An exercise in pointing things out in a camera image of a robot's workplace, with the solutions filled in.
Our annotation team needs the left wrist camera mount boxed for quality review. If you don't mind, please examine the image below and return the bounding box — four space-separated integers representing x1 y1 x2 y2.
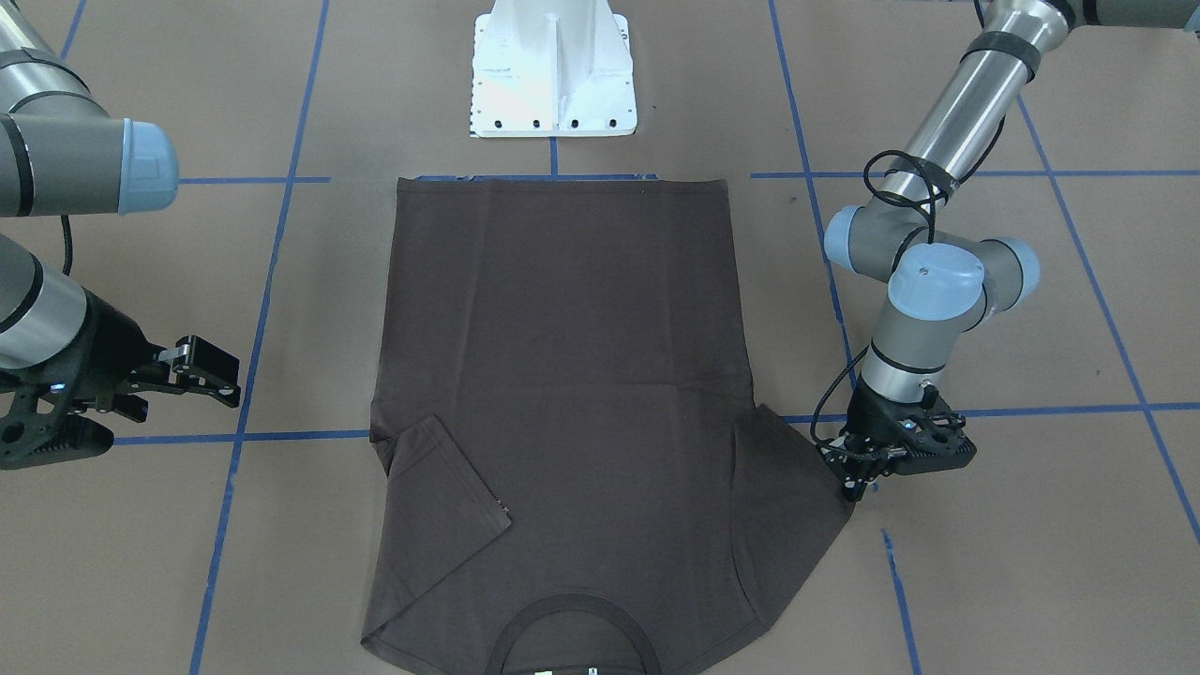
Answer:
888 400 977 474

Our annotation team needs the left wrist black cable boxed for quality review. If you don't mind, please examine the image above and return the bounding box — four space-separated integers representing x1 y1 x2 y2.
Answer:
810 148 956 447

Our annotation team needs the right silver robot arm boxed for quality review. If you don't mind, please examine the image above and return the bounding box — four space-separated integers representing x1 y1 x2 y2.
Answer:
1 1 241 422

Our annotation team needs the white pedestal column base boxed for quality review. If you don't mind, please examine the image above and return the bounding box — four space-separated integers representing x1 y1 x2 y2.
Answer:
469 1 638 141

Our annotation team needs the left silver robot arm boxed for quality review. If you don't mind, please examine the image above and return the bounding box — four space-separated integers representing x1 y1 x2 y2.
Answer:
815 1 1196 503

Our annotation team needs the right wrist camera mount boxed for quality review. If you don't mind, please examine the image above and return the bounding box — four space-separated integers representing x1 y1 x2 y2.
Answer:
1 376 114 471

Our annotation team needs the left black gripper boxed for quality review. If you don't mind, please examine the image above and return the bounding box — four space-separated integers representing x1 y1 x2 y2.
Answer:
817 384 929 503

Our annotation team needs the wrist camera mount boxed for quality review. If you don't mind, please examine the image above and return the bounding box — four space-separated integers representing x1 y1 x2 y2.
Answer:
1 376 114 471
888 400 977 474

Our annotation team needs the dark brown t-shirt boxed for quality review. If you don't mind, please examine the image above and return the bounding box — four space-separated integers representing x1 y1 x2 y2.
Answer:
361 179 853 674

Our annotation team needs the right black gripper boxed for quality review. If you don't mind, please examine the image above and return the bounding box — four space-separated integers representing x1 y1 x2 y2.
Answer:
38 295 241 423

